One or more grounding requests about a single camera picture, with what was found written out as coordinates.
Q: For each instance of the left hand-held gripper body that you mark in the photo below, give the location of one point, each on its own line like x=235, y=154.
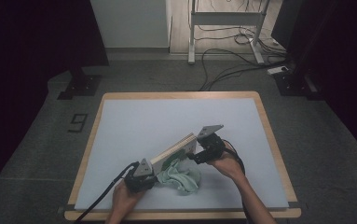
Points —
x=139, y=182

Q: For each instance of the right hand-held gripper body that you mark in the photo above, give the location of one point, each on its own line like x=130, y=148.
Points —
x=213, y=146

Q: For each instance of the white caterpillar picture book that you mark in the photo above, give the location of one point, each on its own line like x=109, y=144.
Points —
x=176, y=149

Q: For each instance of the light green cloth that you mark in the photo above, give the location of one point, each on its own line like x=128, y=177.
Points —
x=182, y=182

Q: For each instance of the person's left hand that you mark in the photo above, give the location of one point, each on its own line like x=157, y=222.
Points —
x=125, y=200

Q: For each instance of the person's right hand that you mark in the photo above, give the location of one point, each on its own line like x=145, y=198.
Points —
x=229, y=166

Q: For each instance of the wooden table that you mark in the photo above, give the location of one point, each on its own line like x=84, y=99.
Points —
x=182, y=94

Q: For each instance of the white power strip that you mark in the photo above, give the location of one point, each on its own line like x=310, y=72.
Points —
x=277, y=70

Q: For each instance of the black stand base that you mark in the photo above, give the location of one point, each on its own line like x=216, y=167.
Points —
x=291, y=84
x=81, y=85

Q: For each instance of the white cabinet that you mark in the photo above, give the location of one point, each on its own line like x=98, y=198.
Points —
x=132, y=21

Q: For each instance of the dark curtain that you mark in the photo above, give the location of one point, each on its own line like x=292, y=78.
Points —
x=20, y=62
x=337, y=46

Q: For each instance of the white metal desk frame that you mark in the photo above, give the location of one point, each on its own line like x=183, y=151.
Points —
x=226, y=18

